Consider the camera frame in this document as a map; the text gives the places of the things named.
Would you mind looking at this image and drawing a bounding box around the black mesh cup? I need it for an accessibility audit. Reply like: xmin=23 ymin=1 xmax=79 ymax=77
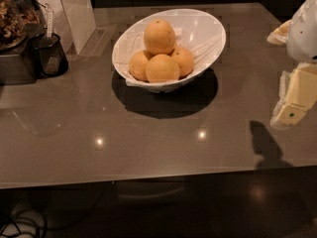
xmin=28 ymin=33 xmax=68 ymax=78

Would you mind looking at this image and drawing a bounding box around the orange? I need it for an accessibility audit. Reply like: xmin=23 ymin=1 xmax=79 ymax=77
xmin=144 ymin=19 xmax=175 ymax=55
xmin=129 ymin=50 xmax=153 ymax=81
xmin=170 ymin=47 xmax=194 ymax=78
xmin=146 ymin=55 xmax=180 ymax=83

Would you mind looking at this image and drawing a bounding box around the white oval bowl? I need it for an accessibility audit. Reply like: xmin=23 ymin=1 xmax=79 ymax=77
xmin=112 ymin=9 xmax=226 ymax=93

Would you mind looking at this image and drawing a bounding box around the glass jar with granola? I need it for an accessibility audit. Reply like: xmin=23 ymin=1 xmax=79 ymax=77
xmin=0 ymin=0 xmax=40 ymax=52

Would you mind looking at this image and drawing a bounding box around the white upright board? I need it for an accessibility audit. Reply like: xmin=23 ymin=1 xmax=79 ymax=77
xmin=38 ymin=0 xmax=96 ymax=55

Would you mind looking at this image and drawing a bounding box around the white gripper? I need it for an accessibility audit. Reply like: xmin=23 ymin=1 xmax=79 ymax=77
xmin=266 ymin=0 xmax=317 ymax=130

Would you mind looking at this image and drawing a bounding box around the white paper napkin liner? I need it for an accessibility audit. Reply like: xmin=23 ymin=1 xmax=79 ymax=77
xmin=112 ymin=27 xmax=226 ymax=92

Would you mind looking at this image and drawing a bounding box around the white tag in cup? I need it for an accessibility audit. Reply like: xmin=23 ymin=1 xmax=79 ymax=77
xmin=44 ymin=3 xmax=53 ymax=38

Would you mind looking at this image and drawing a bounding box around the dark metal box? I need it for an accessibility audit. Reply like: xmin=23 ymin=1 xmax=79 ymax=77
xmin=0 ymin=41 xmax=38 ymax=85

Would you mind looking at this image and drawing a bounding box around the black cable under table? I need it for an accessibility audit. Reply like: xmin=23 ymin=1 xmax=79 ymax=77
xmin=0 ymin=211 xmax=48 ymax=238

